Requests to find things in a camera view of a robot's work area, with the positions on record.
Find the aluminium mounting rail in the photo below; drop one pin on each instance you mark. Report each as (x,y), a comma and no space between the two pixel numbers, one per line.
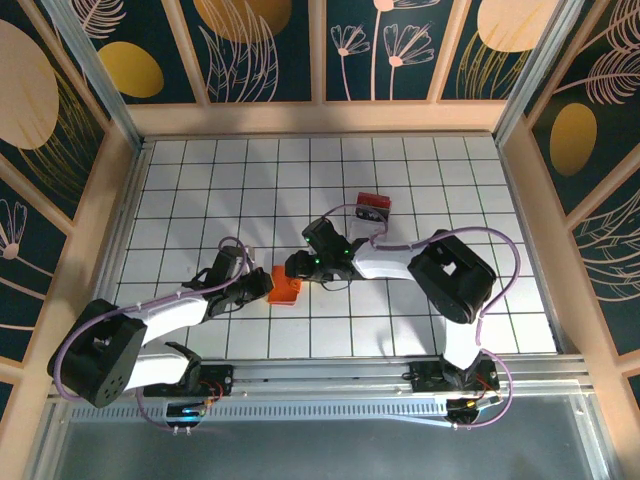
(320,372)

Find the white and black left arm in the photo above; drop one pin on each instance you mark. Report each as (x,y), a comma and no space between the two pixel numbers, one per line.
(170,312)

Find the aluminium side rail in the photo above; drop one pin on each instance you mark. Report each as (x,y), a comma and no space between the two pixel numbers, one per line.
(131,200)
(521,200)

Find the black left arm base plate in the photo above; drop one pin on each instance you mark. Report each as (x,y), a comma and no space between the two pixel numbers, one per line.
(222,375)

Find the white VIP card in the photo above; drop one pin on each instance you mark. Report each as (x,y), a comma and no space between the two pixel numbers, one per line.
(361,231)

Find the aluminium back rail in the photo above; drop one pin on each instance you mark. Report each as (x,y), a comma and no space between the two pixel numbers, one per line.
(320,135)

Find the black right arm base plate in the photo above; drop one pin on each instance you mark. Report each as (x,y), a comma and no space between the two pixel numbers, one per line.
(422,375)

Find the grey metal panel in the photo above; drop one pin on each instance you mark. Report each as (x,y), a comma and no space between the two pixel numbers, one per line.
(320,450)

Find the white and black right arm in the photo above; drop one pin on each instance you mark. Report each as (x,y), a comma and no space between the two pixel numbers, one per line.
(385,262)

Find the orange plastic card tray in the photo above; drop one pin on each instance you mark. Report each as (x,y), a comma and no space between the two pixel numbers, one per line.
(282,292)

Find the white gridded table board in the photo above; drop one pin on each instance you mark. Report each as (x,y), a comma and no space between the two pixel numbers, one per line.
(250,175)

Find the aluminium corner post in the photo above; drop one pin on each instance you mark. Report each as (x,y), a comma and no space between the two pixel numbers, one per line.
(535,75)
(102,75)

